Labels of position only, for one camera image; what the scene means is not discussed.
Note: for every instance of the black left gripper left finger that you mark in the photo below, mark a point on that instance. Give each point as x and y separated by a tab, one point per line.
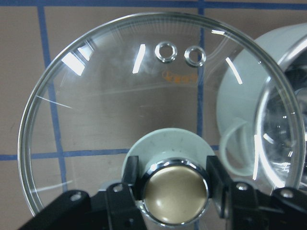
111	209

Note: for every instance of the glass pot lid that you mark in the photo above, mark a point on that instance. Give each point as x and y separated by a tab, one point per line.
144	85

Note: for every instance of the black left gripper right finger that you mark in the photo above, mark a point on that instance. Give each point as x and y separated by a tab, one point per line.
247	208

